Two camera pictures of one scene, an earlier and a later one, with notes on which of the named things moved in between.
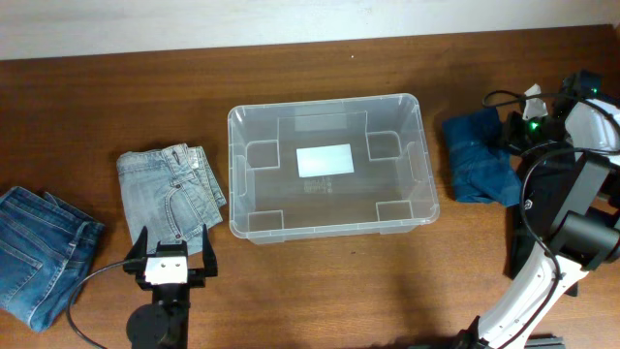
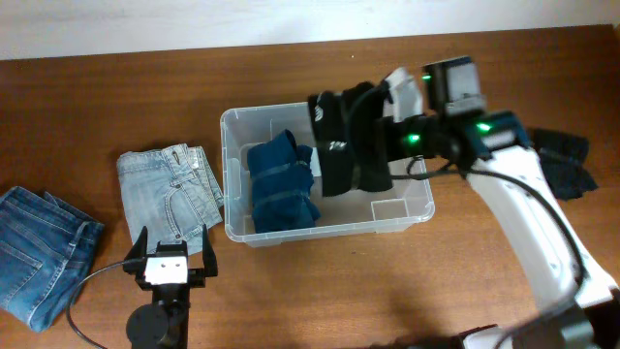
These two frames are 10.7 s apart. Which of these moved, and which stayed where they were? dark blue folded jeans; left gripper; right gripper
Moved: right gripper
Stayed: left gripper; dark blue folded jeans
